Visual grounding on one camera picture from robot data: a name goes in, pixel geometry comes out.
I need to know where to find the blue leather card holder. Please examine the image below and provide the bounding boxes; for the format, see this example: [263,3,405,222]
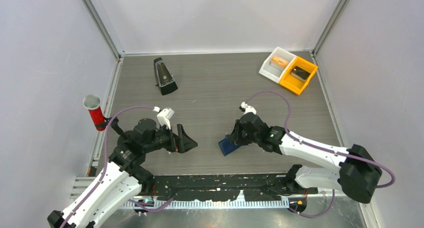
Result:
[218,135,240,156]

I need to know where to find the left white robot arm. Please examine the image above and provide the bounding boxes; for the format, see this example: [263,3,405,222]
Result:
[47,119,198,228]

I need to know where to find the red microphone with stand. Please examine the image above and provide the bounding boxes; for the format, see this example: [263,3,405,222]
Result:
[82,94,130,141]

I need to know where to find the yellow plastic bin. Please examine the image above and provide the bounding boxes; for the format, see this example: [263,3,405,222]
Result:
[278,56,318,95]

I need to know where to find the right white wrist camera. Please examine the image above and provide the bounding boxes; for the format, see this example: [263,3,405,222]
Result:
[239,102,257,115]

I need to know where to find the white plastic bin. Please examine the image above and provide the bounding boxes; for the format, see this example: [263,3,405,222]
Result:
[259,47,297,83]

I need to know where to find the black box in bin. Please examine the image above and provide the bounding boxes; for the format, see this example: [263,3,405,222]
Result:
[290,66,311,82]

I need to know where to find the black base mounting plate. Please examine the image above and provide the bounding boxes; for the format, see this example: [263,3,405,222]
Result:
[139,173,318,202]

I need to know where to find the slotted aluminium rail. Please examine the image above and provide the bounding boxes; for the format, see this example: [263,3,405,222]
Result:
[120,199,292,210]

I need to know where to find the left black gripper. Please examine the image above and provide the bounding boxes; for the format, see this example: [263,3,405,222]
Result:
[144,122,198,153]

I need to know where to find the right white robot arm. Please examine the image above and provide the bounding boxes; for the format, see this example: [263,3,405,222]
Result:
[228,112,382,204]

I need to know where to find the black metronome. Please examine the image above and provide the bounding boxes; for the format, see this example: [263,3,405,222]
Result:
[153,57,178,95]

